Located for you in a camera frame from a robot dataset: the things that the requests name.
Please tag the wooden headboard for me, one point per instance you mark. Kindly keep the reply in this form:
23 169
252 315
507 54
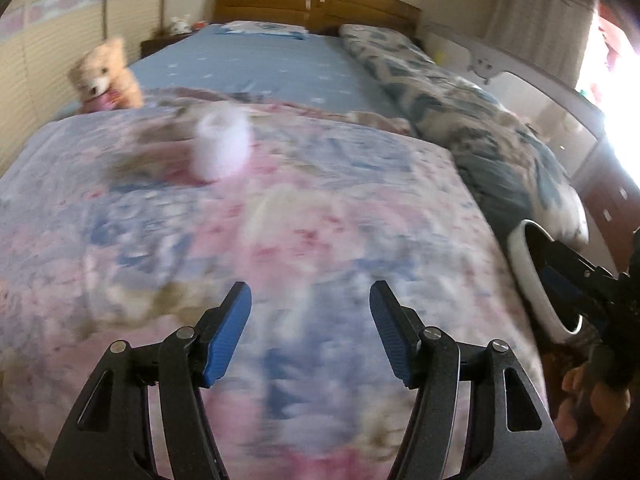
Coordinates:
270 0

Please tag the pink floral blanket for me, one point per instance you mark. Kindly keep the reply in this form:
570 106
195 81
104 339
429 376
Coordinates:
300 220

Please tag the white paper cup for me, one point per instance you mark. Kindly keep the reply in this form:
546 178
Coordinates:
222 145

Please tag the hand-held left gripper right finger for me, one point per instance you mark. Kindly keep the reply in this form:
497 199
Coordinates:
392 335

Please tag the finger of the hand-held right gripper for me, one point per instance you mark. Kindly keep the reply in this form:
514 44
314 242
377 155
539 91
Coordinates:
560 285

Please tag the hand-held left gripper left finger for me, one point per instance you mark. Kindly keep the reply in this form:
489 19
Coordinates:
227 335

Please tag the person's right hand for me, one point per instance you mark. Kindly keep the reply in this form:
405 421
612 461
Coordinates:
575 385

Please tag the beige sliding wardrobe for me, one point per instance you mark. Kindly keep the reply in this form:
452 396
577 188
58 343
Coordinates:
40 50

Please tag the white crib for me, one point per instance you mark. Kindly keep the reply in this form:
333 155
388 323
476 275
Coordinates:
505 65

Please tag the bed with blue sheet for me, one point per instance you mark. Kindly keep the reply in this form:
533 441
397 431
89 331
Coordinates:
250 65

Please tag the heart printed blanket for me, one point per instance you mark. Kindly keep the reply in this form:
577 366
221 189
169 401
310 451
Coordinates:
450 105

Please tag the beige teddy bear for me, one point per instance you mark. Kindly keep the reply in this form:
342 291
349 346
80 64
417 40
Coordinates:
102 72

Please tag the grey window curtain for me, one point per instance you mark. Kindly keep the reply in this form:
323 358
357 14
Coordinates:
535 10

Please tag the light blue pillow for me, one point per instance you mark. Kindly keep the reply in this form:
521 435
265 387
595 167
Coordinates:
260 29

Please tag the dark wooden nightstand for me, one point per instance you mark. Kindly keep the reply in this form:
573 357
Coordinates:
155 45

